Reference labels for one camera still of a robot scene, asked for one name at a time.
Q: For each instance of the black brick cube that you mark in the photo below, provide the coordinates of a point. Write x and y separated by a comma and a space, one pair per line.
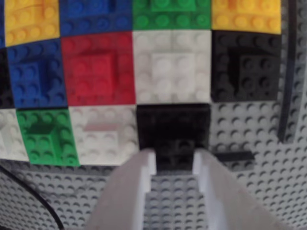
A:
247, 72
172, 124
4, 79

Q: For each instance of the green brick cube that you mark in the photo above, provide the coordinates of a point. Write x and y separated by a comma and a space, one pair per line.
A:
168, 21
48, 143

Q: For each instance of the yellow brick cube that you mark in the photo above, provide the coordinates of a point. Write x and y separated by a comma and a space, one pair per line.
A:
244, 19
31, 21

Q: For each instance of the white brick cube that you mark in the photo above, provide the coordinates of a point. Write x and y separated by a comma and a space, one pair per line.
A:
172, 72
9, 136
103, 143

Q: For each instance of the blue brick cube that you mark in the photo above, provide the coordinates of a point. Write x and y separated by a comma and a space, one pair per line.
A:
96, 19
2, 24
36, 76

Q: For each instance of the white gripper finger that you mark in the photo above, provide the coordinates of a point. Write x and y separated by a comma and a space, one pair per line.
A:
227, 203
124, 191

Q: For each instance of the grey studded baseplate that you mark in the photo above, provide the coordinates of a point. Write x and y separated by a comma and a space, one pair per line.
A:
275, 167

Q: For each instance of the dark grey brick strip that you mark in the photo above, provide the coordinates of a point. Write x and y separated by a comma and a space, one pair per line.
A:
287, 95

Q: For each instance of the red brick cube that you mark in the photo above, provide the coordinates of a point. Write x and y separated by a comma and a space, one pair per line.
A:
96, 72

